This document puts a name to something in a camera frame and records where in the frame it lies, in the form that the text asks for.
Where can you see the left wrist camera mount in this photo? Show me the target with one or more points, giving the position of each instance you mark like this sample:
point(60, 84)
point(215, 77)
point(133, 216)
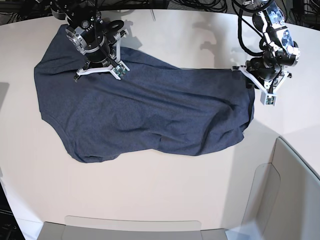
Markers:
point(268, 88)

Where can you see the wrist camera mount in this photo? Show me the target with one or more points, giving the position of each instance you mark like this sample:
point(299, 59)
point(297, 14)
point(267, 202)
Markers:
point(117, 72)
point(268, 88)

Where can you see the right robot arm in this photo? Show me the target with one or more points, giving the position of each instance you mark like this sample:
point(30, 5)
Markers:
point(96, 39)

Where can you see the grey panel at bottom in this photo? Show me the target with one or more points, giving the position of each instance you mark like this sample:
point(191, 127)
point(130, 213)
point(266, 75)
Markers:
point(86, 228)

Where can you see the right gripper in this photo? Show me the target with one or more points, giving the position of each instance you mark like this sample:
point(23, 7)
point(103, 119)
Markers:
point(100, 56)

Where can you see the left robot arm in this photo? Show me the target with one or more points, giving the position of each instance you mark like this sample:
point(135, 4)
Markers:
point(278, 50)

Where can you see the dark blue t-shirt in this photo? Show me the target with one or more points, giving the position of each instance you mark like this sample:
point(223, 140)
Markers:
point(154, 106)

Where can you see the grey panel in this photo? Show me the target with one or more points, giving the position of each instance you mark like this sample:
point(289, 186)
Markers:
point(284, 200)
point(86, 228)

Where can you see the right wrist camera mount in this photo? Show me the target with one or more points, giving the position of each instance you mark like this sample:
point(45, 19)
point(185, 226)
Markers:
point(117, 72)

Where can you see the grey panel at right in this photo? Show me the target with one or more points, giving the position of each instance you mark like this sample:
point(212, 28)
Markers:
point(284, 200)

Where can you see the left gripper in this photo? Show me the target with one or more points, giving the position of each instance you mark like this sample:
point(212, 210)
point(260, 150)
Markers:
point(263, 71)

